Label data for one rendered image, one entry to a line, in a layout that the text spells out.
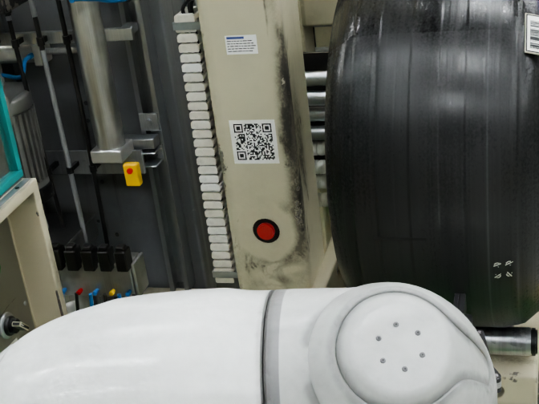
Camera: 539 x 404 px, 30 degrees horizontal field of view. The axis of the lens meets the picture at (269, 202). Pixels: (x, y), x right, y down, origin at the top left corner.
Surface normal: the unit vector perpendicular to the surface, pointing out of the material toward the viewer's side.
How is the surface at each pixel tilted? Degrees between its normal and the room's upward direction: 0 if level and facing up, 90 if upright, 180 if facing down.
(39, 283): 90
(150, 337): 21
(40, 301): 90
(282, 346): 29
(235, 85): 90
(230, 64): 90
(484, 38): 43
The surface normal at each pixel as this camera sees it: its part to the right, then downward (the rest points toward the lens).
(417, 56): -0.26, -0.29
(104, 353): -0.24, -0.58
